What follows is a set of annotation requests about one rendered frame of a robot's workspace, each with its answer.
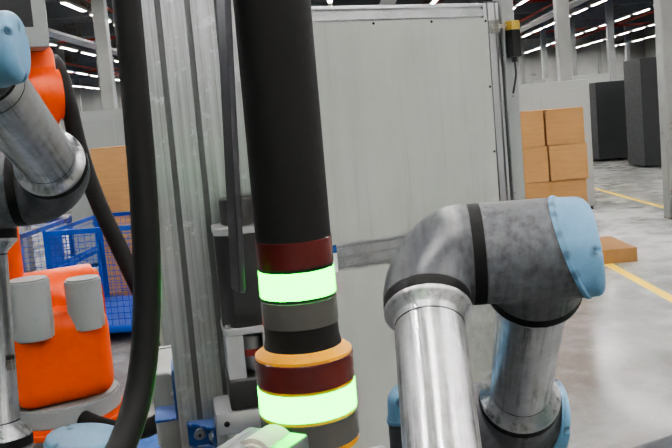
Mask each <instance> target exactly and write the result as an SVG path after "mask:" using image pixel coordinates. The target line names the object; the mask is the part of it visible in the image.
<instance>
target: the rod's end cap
mask: <svg viewBox="0 0 672 448"><path fill-rule="evenodd" d="M289 433H290V432H289V431H288V430H287V429H285V428H284V427H282V426H280V425H276V424H269V425H267V426H265V427H263V428H262V429H260V430H259V431H257V432H255V433H254V434H252V435H251V436H249V437H248V438H246V439H245V440H243V441H242V442H241V443H240V444H245V446H244V447H250V448H261V447H266V448H269V447H271V446H272V445H274V444H275V443H277V442H278V441H279V440H281V439H282V438H284V437H285V436H287V435H288V434H289Z"/></svg>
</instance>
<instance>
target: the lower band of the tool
mask: <svg viewBox="0 0 672 448"><path fill-rule="evenodd" d="M341 339H342V341H341V343H340V344H338V345H337V346H335V347H333V348H330V349H327V350H324V351H320V352H315V353H308V354H298V355H282V354H274V353H270V352H268V351H266V350H265V349H264V346H263V347H261V348H260V349H259V350H258V351H257V352H256V353H255V359H256V361H257V362H259V363H261V364H264V365H267V366H273V367H305V366H313V365H319V364H324V363H328V362H331V361H335V360H338V359H340V358H342V357H344V356H346V355H348V354H349V353H350V352H351V350H352V345H351V343H350V342H348V341H347V340H345V339H343V338H341ZM353 380H354V377H353V378H352V379H351V380H350V381H349V382H347V383H346V384H344V385H342V386H339V387H337V388H333V389H330V390H326V391H322V392H316V393H309V394H277V393H271V392H268V391H265V390H263V389H261V388H259V387H258V388H259V390H260V391H261V392H263V393H265V394H268V395H272V396H277V397H309V396H316V395H322V394H326V393H330V392H334V391H337V390H339V389H342V388H344V387H346V386H348V385H349V384H350V383H352V381H353ZM356 407H357V405H356ZM356 407H355V408H354V409H353V410H352V411H350V412H349V413H347V414H345V415H343V416H341V417H338V418H335V419H332V420H328V421H324V422H318V423H311V424H282V423H276V422H272V421H269V420H267V419H265V418H264V417H262V416H261V418H262V419H263V420H264V421H266V422H267V423H270V424H276V425H280V426H282V427H311V426H319V425H324V424H328V423H332V422H335V421H338V420H341V419H343V418H345V417H347V416H349V415H350V414H352V413H353V412H354V411H355V409H356ZM358 439H359V434H358V436H357V437H356V438H355V439H354V440H353V441H351V442H350V443H348V444H346V445H344V446H342V447H339V448H351V447H352V446H353V445H354V444H355V443H356V442H357V441H358Z"/></svg>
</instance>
